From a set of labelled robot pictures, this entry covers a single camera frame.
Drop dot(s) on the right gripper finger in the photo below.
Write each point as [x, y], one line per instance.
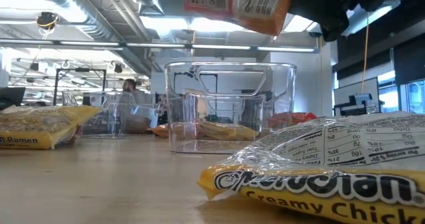
[328, 11]

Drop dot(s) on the yellow creamy chicken noodle pack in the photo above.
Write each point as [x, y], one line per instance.
[332, 184]
[33, 124]
[225, 131]

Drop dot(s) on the white board panel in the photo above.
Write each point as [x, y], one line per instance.
[355, 87]

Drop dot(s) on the black desk equipment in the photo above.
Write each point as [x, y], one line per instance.
[352, 109]

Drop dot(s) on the long ceiling light bar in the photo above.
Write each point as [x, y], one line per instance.
[156, 45]

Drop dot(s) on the clear plastic bin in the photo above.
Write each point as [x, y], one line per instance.
[212, 147]
[99, 124]

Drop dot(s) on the person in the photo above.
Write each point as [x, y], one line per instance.
[130, 86]

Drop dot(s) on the black hanging spotlight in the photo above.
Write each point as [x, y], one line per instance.
[118, 68]
[34, 66]

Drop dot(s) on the black monitor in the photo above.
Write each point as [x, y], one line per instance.
[11, 97]

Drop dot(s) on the silver vertical duct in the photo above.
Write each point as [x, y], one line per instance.
[149, 4]

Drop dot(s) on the silver spiral air duct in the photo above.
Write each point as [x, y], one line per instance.
[93, 28]

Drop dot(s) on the black metal rack frame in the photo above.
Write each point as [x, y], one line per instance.
[79, 70]

